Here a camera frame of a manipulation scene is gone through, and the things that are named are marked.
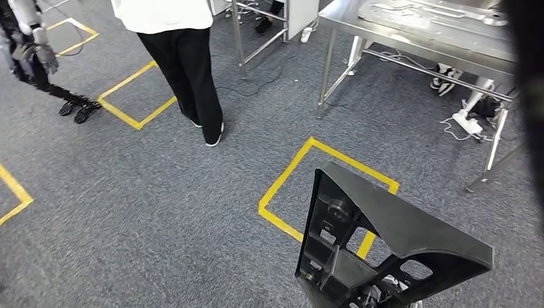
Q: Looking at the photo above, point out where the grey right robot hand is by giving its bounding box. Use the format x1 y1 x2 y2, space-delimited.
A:
350 276 423 308

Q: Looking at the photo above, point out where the black plastic plate holder part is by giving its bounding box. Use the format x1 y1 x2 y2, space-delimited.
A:
294 160 495 308

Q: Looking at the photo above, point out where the stainless steel workbench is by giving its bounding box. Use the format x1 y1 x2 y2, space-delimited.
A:
315 0 530 194

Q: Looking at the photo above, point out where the black bag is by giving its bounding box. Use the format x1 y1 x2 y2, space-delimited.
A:
469 95 503 121

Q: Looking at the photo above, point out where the person's foot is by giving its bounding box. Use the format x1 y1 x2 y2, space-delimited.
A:
254 16 274 35
438 67 464 98
429 64 448 91

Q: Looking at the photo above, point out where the white stand leg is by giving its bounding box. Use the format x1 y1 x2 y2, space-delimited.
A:
462 76 496 117
347 36 367 76

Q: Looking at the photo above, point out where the black blurred housing edge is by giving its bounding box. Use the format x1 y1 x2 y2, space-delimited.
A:
501 0 544 239

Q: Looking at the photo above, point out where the embossed sheet metal plate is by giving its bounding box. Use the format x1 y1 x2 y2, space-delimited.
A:
358 0 513 52

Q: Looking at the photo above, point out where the white divider panel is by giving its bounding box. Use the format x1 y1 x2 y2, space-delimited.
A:
284 0 320 42

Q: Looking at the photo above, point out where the person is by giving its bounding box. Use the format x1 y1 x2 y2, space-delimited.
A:
110 0 226 148

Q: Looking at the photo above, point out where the silver and black humanoid robot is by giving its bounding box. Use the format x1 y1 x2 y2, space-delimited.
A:
0 0 103 125

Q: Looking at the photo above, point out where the black floor cable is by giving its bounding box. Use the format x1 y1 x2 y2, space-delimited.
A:
214 53 298 98

